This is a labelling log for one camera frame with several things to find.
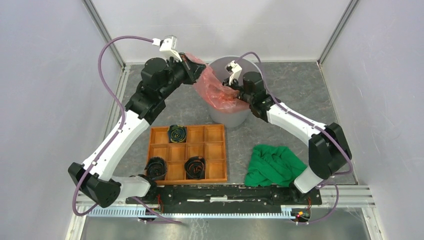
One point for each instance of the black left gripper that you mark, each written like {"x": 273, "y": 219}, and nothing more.
{"x": 192, "y": 69}

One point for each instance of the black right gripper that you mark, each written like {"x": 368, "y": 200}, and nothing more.
{"x": 227, "y": 83}

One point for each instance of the red plastic trash bag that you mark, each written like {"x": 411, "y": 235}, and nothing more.
{"x": 209, "y": 89}

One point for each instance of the grey plastic trash bin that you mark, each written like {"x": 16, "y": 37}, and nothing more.
{"x": 230, "y": 120}

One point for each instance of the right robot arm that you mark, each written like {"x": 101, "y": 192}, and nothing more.
{"x": 328, "y": 149}

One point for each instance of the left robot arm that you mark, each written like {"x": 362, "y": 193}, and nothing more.
{"x": 159, "y": 79}

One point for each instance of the orange wooden compartment tray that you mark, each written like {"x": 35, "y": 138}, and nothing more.
{"x": 206, "y": 141}

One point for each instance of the dark rolled sock top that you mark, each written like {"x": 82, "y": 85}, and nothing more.
{"x": 177, "y": 133}

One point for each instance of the dark rolled sock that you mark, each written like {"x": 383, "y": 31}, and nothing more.
{"x": 195, "y": 168}
{"x": 156, "y": 168}
{"x": 177, "y": 133}

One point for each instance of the green cloth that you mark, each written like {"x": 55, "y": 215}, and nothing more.
{"x": 272, "y": 165}

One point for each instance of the dark rolled sock bottom middle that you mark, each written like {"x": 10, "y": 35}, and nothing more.
{"x": 195, "y": 168}

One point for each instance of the dark rolled sock bottom left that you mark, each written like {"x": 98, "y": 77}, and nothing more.
{"x": 156, "y": 168}

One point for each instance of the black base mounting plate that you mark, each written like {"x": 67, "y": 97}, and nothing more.
{"x": 229, "y": 199}

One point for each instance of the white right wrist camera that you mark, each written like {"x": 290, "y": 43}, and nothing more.
{"x": 234, "y": 70}

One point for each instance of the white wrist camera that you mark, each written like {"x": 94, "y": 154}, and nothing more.
{"x": 167, "y": 47}
{"x": 234, "y": 70}

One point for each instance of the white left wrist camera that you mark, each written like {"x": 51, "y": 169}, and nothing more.
{"x": 167, "y": 47}

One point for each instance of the aluminium frame post left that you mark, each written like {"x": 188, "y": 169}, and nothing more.
{"x": 101, "y": 27}

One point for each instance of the aluminium frame post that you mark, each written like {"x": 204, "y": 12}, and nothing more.
{"x": 338, "y": 30}
{"x": 101, "y": 27}

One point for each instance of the aluminium frame post right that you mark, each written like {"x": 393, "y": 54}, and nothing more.
{"x": 338, "y": 30}

